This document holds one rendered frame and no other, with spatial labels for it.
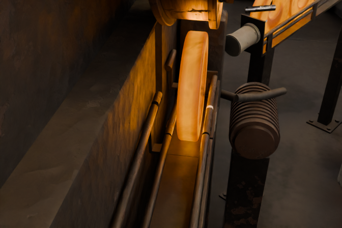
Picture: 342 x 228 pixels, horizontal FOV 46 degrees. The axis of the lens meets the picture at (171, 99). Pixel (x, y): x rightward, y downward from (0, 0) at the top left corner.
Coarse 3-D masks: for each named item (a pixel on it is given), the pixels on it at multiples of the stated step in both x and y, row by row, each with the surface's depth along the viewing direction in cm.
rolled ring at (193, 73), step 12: (192, 36) 64; (204, 36) 64; (192, 48) 61; (204, 48) 62; (192, 60) 60; (204, 60) 72; (180, 72) 60; (192, 72) 60; (204, 72) 74; (180, 84) 60; (192, 84) 60; (204, 84) 75; (180, 96) 60; (192, 96) 60; (204, 96) 76; (180, 108) 61; (192, 108) 60; (180, 120) 62; (192, 120) 61; (180, 132) 64; (192, 132) 63
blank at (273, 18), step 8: (256, 0) 106; (264, 0) 105; (280, 0) 111; (288, 0) 113; (280, 8) 112; (288, 8) 115; (256, 16) 106; (264, 16) 107; (272, 16) 112; (280, 16) 113; (272, 24) 112
